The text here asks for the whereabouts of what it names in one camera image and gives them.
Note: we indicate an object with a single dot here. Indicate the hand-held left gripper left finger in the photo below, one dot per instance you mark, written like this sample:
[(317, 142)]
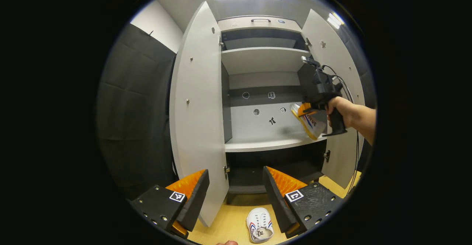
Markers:
[(193, 204)]

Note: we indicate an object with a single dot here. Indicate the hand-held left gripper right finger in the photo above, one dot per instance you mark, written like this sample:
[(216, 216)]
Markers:
[(274, 200)]

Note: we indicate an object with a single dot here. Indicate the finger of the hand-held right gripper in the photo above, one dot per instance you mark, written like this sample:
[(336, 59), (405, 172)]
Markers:
[(306, 110)]

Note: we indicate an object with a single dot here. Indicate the white canvas shoe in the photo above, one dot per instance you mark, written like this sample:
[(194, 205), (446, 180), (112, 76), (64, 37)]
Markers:
[(259, 221), (313, 125)]

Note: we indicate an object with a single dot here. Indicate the grey shoe cabinet door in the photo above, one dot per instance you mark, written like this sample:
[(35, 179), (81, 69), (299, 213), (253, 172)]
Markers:
[(199, 112), (341, 57)]

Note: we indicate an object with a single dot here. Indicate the grey shoe cabinet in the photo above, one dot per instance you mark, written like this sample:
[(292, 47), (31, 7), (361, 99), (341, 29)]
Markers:
[(258, 127)]

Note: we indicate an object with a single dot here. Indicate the grey cabinet drawer front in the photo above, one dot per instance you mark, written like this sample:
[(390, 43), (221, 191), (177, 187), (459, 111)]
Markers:
[(239, 25)]

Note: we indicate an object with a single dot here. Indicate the small ceiling light panel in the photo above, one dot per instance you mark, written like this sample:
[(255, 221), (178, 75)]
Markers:
[(335, 20)]

